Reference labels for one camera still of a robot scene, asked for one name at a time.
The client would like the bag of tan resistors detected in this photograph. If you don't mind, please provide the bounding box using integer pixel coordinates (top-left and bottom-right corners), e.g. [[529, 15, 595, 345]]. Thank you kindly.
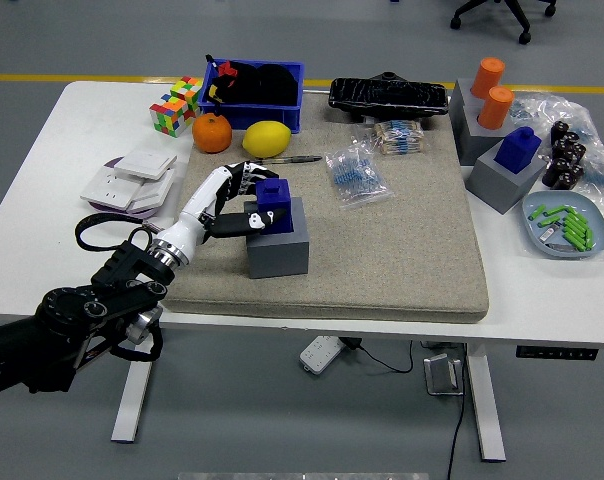
[[351, 119, 428, 157]]

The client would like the orange cylinder seal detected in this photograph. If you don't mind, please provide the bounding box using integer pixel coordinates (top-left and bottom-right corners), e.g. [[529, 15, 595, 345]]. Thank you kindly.
[[470, 56, 507, 100], [477, 85, 516, 131]]

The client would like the black clear pen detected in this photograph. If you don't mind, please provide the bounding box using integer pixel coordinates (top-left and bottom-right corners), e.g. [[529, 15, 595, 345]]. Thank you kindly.
[[254, 154, 324, 166]]

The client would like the black glossy rearview mirror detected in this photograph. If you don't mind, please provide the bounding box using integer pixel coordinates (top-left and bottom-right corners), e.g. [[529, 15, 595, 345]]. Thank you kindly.
[[328, 71, 449, 124]]

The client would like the blue block seal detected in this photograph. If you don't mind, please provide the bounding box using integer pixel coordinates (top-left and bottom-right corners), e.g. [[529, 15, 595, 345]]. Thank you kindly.
[[254, 178, 294, 236], [494, 126, 542, 175]]

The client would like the blue plastic bin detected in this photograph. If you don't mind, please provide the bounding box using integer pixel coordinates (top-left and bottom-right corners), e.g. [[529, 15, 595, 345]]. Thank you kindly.
[[197, 59, 306, 135]]

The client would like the yellow lemon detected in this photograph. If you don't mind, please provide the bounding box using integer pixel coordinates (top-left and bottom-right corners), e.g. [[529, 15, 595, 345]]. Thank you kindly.
[[241, 120, 293, 159]]

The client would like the black office chair base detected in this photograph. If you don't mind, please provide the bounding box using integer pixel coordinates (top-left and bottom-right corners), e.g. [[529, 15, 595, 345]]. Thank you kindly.
[[449, 0, 558, 45]]

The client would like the bag of blue resistors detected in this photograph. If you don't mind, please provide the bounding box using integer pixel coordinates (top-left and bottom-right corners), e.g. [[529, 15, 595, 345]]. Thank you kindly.
[[324, 144, 396, 210]]

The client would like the white wall switch panel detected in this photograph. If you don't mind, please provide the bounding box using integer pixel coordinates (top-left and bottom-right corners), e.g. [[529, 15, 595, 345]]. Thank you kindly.
[[129, 168, 176, 214], [113, 147, 178, 181]]

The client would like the white power strip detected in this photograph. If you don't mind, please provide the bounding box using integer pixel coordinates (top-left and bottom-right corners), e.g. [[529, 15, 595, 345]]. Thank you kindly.
[[299, 334, 346, 375]]

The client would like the white table leg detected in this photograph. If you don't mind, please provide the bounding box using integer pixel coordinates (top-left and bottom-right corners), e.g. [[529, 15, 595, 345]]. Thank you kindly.
[[110, 327, 162, 444], [464, 343, 507, 463]]

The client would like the blue-grey shallow plate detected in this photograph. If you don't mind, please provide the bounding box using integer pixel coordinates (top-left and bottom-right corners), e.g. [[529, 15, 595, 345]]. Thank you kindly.
[[521, 190, 604, 260]]

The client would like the black cloth bundle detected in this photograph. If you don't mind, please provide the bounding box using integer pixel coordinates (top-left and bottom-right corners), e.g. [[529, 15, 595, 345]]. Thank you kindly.
[[204, 60, 299, 107]]

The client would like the black power cable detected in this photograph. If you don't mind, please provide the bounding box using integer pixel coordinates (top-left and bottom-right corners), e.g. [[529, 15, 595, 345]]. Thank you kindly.
[[446, 344, 471, 480]]

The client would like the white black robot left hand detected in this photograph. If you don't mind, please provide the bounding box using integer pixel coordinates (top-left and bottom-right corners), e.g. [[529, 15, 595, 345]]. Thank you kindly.
[[156, 160, 289, 259]]

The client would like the multicolour puzzle cube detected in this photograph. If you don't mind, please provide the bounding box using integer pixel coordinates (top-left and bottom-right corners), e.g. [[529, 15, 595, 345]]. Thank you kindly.
[[148, 94, 197, 138], [169, 75, 204, 114]]

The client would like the purple round plate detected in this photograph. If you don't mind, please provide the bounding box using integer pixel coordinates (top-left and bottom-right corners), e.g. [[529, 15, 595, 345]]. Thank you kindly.
[[89, 156, 176, 219]]

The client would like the black plug with cord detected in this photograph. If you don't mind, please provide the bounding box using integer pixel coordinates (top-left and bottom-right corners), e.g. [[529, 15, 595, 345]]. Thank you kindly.
[[340, 337, 414, 375]]

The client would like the black table control panel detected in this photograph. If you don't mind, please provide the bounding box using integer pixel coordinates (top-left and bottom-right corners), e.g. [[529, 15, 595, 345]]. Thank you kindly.
[[515, 345, 599, 361]]

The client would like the grey cube seal holder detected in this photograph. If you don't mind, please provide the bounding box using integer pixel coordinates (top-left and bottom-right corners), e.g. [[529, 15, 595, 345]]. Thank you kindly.
[[245, 196, 311, 280], [464, 138, 548, 215]]

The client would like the silver metal stand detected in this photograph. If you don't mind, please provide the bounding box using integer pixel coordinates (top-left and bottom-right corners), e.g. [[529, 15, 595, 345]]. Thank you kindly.
[[422, 352, 464, 397]]

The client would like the grey-brown table mat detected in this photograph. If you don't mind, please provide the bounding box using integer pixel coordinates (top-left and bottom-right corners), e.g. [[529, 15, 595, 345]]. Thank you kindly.
[[157, 92, 490, 325]]

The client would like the orange fruit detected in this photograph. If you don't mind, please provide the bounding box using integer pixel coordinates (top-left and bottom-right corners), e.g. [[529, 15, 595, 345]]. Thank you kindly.
[[191, 112, 233, 154]]

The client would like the tall grey seal holder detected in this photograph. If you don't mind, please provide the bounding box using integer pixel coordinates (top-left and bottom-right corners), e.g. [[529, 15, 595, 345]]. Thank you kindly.
[[448, 77, 514, 132], [451, 97, 521, 167]]

